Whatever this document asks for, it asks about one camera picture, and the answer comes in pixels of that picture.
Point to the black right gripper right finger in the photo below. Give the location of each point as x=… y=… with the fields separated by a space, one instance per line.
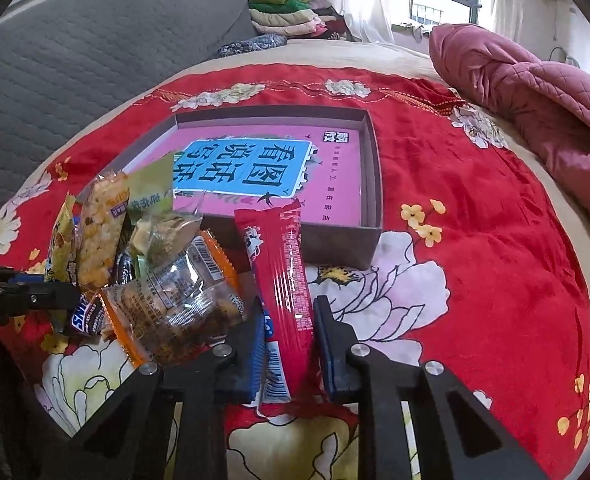
x=409 y=414

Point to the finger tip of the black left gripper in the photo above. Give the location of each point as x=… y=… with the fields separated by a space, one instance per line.
x=23 y=292

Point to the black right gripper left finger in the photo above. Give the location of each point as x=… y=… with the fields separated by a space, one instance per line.
x=177 y=408

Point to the yellow cream puff packet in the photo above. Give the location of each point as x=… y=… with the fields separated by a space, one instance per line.
x=62 y=244

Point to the red stick snack packet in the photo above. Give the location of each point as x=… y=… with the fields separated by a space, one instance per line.
x=272 y=239

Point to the snickers bar wrapper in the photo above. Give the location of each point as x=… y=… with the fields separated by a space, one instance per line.
x=88 y=317

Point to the rice cracker snack packet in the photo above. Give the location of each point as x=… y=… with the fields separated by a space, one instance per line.
x=102 y=217

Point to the clear orange-edged snack bag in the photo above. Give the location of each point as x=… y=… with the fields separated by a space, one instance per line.
x=174 y=310

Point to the red floral bedspread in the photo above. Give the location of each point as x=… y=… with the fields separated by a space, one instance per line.
x=473 y=269

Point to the green tea snack packet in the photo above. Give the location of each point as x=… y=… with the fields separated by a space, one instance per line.
x=151 y=188

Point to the grey quilted headboard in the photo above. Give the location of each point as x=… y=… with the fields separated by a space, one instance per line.
x=65 y=63

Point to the grey cardboard box lid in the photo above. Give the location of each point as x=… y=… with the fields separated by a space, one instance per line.
x=267 y=156

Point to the pink quilted blanket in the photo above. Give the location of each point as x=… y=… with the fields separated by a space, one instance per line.
x=548 y=102

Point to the stack of folded clothes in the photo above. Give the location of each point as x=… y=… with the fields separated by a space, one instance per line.
x=298 y=19

